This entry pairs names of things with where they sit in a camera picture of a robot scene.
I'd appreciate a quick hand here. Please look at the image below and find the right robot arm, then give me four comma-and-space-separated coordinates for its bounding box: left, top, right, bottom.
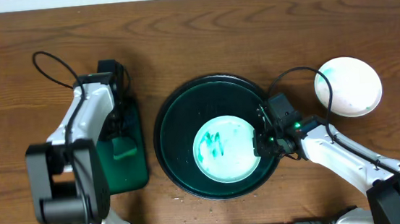
252, 116, 400, 224

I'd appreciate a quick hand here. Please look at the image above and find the mint green plate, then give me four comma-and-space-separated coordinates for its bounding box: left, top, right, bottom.
192, 116, 260, 184

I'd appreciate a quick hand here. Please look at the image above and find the round black tray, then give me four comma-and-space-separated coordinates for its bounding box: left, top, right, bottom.
153, 74, 280, 200

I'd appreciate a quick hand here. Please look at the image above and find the white plate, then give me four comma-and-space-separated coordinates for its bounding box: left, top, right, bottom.
314, 56, 383, 118

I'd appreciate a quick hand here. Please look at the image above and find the green scrubbing sponge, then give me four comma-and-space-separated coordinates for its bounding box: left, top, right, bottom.
111, 137, 137, 160

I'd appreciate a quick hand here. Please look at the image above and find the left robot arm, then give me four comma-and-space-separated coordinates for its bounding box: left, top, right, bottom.
25, 68, 148, 224

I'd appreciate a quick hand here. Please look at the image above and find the rectangular dark green tray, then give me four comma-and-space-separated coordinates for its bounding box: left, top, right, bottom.
96, 99, 149, 195

